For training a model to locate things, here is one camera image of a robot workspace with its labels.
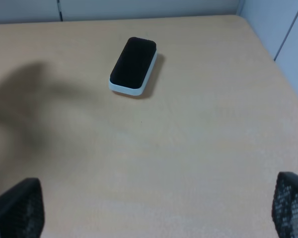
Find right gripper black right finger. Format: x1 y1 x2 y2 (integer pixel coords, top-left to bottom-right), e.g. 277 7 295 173
271 172 298 238

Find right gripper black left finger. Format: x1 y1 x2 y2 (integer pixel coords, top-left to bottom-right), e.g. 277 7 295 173
0 178 44 238

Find black and white eraser block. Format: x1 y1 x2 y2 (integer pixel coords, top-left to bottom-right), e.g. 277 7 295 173
109 37 157 96

